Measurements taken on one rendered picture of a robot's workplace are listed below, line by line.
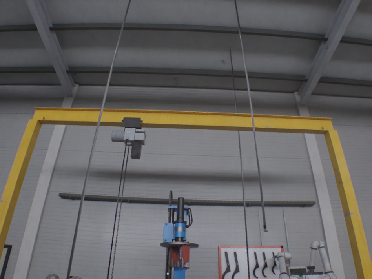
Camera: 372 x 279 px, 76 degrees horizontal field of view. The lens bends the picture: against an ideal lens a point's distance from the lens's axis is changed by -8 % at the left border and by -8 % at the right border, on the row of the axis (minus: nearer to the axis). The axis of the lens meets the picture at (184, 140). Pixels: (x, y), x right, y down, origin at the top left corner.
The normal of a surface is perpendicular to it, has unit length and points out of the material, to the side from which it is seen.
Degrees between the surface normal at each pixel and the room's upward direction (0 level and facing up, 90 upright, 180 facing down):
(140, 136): 90
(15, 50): 174
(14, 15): 174
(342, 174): 90
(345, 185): 90
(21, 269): 90
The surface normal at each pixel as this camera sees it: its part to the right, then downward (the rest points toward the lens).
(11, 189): 0.03, -0.49
